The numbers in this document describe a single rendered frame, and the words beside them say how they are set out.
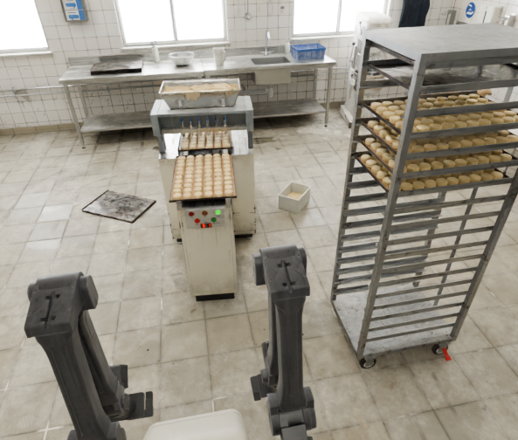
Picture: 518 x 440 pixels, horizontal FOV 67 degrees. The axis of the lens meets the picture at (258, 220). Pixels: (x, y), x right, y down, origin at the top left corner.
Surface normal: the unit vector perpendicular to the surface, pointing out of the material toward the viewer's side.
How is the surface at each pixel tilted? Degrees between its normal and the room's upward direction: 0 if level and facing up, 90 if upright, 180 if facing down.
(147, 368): 0
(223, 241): 90
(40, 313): 12
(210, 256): 90
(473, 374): 0
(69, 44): 90
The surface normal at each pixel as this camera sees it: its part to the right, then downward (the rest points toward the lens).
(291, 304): 0.17, 0.41
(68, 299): 0.02, -0.69
